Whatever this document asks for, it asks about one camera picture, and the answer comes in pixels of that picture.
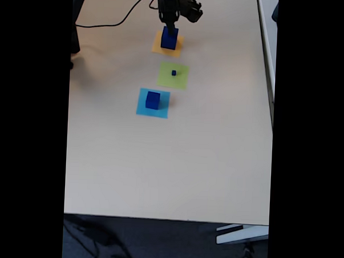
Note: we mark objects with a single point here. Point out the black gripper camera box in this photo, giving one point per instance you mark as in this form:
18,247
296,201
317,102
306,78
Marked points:
193,8

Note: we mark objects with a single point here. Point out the small blue cube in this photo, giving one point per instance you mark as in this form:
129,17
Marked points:
168,31

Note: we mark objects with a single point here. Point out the green paper square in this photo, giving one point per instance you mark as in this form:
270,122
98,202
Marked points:
165,77

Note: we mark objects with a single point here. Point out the dark blue object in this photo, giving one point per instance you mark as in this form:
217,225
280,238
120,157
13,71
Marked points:
276,13

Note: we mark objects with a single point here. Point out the large blue cube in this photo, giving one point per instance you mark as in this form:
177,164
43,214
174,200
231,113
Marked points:
167,42

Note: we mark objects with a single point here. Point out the medium blue cube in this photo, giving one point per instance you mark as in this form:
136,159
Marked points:
152,101

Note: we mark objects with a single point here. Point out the light blue paper square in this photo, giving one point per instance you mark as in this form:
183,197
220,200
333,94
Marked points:
141,110

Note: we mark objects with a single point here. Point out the orange paper square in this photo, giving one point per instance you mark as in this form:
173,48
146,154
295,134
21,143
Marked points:
157,47

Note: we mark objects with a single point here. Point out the white table foot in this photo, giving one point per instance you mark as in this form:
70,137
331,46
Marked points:
241,235

